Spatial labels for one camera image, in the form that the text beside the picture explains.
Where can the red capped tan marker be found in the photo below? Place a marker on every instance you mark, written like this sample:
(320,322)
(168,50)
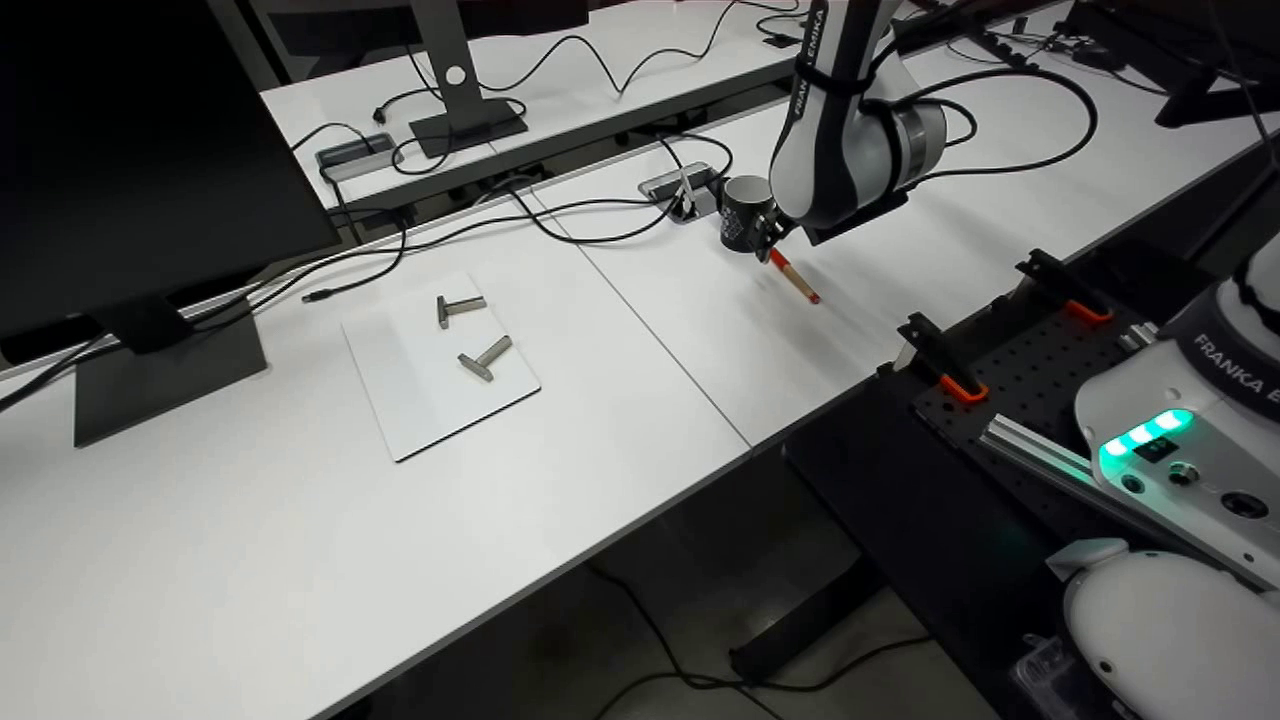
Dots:
(799,276)

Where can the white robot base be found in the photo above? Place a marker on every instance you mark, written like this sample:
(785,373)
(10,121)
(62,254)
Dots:
(1203,426)

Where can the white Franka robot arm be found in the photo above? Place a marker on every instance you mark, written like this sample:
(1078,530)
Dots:
(855,124)

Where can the black patterned mug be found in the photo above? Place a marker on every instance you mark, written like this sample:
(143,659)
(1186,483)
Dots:
(743,212)

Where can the metal desk outlet box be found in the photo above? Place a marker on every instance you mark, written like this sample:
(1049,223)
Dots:
(665,183)

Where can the black orange clamp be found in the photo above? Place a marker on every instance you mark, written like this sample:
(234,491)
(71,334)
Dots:
(942,362)
(1067,287)

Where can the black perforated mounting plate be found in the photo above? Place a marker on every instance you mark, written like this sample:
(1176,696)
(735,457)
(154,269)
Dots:
(1043,366)

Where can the grey T-shaped metal piece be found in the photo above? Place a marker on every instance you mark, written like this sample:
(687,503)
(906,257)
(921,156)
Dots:
(456,310)
(485,356)

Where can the silver monitor stand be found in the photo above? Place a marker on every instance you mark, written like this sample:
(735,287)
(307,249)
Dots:
(463,114)

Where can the black table foot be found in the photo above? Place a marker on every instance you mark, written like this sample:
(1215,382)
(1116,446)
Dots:
(802,621)

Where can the black power adapter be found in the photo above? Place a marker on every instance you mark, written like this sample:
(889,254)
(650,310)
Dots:
(353,152)

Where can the black equipment stand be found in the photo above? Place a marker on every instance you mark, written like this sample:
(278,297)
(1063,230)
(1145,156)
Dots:
(1203,81)

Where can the white rounded cover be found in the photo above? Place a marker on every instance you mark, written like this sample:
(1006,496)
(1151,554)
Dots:
(1172,640)

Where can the black computer monitor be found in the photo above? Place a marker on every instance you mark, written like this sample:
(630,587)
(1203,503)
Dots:
(132,161)

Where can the aluminium rail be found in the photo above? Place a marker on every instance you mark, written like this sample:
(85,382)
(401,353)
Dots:
(1055,452)

